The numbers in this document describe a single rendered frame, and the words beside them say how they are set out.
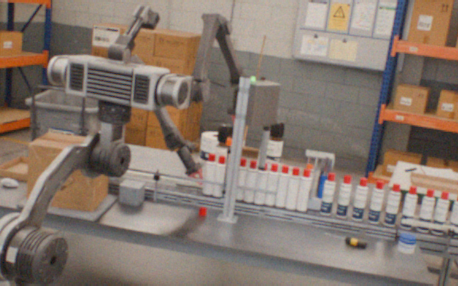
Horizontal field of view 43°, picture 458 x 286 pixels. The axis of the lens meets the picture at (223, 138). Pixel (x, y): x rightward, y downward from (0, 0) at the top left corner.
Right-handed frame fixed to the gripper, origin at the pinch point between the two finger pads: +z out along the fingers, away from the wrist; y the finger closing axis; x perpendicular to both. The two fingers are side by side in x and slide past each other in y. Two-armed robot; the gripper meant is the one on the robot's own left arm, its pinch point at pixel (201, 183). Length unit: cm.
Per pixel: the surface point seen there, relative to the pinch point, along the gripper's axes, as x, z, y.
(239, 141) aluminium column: -31.1, -10.6, -16.2
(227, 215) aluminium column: -7.9, 17.0, -15.6
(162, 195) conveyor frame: 19.0, -4.4, -4.8
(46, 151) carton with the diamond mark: 38, -51, -42
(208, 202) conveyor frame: 0.4, 9.5, -5.3
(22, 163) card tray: 85, -54, 13
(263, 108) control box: -47, -18, -12
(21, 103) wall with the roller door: 322, -140, 468
